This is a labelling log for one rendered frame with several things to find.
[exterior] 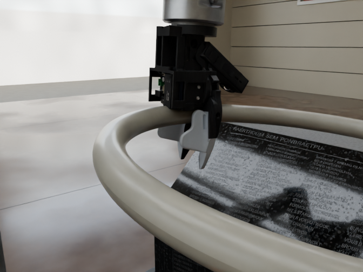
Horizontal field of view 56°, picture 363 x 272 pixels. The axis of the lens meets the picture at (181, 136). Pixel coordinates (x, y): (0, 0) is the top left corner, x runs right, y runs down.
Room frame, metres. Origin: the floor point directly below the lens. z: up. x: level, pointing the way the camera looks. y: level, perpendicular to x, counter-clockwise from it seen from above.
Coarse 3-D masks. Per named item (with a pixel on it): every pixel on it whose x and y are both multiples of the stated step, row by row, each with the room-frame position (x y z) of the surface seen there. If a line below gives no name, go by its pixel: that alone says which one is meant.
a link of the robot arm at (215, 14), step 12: (168, 0) 0.50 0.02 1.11; (180, 0) 0.49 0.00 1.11; (192, 0) 0.48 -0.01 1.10; (204, 0) 0.49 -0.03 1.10; (216, 0) 0.48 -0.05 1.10; (168, 12) 0.50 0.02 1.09; (180, 12) 0.49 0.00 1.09; (192, 12) 0.48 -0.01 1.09; (204, 12) 0.49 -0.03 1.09; (216, 12) 0.49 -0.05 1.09; (192, 24) 0.50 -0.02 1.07; (204, 24) 0.50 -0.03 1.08; (216, 24) 0.52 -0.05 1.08
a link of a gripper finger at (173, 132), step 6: (168, 126) 0.54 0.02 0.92; (174, 126) 0.55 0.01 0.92; (180, 126) 0.55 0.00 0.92; (186, 126) 0.55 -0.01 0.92; (162, 132) 0.54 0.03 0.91; (168, 132) 0.54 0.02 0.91; (174, 132) 0.55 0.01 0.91; (180, 132) 0.55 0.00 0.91; (168, 138) 0.55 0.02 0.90; (174, 138) 0.55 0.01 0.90; (180, 150) 0.55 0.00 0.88; (186, 150) 0.55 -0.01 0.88; (180, 156) 0.55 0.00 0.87
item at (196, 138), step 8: (200, 112) 0.50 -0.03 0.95; (208, 112) 0.50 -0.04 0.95; (192, 120) 0.49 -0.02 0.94; (200, 120) 0.50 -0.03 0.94; (208, 120) 0.50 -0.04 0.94; (192, 128) 0.49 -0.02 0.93; (200, 128) 0.50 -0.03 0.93; (208, 128) 0.50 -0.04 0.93; (184, 136) 0.48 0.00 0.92; (192, 136) 0.49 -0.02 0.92; (200, 136) 0.50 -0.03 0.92; (208, 136) 0.50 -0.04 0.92; (184, 144) 0.48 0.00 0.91; (192, 144) 0.49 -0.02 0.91; (200, 144) 0.49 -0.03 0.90; (208, 144) 0.49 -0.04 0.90; (200, 152) 0.51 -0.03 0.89; (208, 152) 0.50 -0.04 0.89; (200, 160) 0.51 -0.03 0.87; (200, 168) 0.50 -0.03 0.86
